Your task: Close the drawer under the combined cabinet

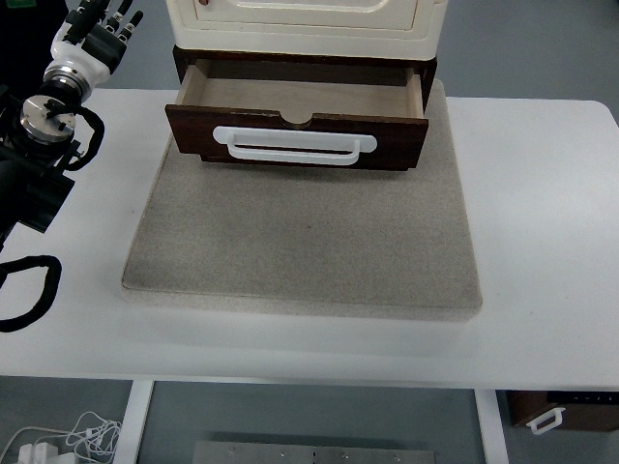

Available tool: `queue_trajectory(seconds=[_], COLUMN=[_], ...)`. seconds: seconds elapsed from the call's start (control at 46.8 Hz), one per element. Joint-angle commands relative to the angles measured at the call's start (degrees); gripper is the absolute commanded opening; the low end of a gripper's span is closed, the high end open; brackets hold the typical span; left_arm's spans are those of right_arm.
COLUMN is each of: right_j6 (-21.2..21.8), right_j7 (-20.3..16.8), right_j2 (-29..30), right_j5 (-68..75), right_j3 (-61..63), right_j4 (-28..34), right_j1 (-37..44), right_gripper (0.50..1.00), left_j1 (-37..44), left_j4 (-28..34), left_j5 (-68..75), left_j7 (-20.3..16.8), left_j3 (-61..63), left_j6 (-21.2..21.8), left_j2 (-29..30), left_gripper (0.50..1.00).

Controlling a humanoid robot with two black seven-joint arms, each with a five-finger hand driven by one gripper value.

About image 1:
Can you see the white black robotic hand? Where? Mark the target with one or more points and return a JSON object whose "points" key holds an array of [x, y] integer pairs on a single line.
{"points": [[93, 60]]}

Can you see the dark wooden drawer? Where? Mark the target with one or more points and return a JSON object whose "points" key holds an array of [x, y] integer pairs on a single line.
{"points": [[394, 115]]}

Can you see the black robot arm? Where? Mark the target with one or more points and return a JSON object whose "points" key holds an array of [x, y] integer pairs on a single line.
{"points": [[46, 131]]}

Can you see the dark wooden cabinet base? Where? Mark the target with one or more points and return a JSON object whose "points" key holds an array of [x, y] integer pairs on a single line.
{"points": [[307, 68]]}

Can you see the cream upper cabinet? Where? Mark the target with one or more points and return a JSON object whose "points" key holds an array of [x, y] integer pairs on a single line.
{"points": [[400, 30]]}

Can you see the beige fabric pad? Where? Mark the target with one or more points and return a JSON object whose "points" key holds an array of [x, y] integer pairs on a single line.
{"points": [[310, 241]]}

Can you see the white table leg left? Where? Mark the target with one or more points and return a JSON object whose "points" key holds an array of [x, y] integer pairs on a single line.
{"points": [[133, 423]]}

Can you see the white table leg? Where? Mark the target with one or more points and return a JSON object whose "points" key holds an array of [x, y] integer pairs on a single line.
{"points": [[133, 423], [491, 428]]}

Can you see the white power adapter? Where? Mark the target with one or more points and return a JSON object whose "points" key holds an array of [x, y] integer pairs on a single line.
{"points": [[44, 453]]}

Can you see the white table leg right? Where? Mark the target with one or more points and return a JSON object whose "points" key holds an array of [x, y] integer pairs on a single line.
{"points": [[491, 428]]}

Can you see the white drawer handle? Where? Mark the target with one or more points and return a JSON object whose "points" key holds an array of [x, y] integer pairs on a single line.
{"points": [[294, 146]]}

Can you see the brown box with white handle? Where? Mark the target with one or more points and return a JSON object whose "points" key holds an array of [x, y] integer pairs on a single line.
{"points": [[542, 411]]}

